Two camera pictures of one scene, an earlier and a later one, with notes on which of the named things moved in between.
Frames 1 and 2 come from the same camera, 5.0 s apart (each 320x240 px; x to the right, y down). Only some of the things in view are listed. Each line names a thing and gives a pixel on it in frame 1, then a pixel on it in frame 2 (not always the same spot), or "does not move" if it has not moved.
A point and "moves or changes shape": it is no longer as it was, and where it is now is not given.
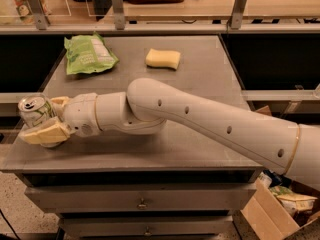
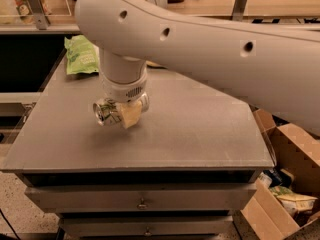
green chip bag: [88, 53] does not move
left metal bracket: [36, 8] does not move
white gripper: [81, 114] to [124, 91]
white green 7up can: [34, 108] moves or changes shape
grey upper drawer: [160, 197] does not move
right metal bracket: [238, 7] does not move
